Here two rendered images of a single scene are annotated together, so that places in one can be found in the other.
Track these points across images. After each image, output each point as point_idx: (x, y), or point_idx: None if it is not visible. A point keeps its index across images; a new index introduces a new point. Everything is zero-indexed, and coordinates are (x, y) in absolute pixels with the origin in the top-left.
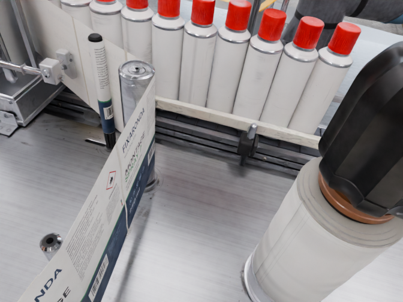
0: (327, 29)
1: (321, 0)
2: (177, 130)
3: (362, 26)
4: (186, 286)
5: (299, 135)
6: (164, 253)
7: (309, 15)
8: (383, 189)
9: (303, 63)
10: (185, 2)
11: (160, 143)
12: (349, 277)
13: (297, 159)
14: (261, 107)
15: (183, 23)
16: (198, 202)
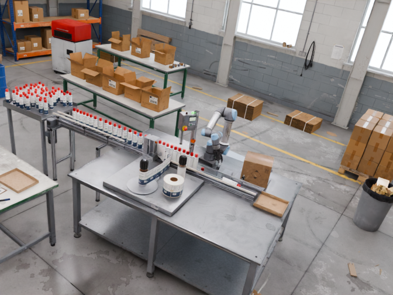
0: (210, 154)
1: (207, 148)
2: (174, 166)
3: (239, 154)
4: None
5: (192, 168)
6: None
7: (206, 151)
8: (179, 162)
9: (190, 157)
10: (189, 142)
11: None
12: (182, 173)
13: (192, 172)
14: (187, 164)
15: (177, 150)
16: (173, 173)
